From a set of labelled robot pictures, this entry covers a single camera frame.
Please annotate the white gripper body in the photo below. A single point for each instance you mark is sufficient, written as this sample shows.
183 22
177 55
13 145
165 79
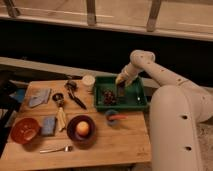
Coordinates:
129 74

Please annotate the orange carrot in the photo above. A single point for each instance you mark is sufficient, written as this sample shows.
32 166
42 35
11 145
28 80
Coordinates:
116 117

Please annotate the white cup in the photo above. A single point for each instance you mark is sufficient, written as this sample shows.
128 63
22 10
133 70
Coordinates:
88 81

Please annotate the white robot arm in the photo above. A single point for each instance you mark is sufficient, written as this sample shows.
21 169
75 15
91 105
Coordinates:
175 109

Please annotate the green plastic tray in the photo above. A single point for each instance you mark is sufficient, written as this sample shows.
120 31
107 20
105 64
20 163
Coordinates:
134 99

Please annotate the dark brown plate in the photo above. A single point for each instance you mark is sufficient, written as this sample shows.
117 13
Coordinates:
72 134

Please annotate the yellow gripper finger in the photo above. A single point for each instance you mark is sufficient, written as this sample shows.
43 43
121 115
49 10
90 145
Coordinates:
119 79

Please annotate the wooden cutting board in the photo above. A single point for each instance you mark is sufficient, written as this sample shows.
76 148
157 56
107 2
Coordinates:
126 142

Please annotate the grey folded cloth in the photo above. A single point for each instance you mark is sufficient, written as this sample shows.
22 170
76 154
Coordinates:
41 97

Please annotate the small blue bowl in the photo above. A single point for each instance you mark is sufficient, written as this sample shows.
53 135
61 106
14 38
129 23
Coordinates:
109 113

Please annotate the cream handled scoop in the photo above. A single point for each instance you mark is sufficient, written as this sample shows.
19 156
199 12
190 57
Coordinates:
58 98

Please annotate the dark grape bunch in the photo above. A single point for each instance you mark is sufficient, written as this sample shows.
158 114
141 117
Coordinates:
109 97

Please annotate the orange bowl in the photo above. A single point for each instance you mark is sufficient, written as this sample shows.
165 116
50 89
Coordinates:
25 130

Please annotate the yellow apple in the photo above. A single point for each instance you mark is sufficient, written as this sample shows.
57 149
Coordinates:
82 128

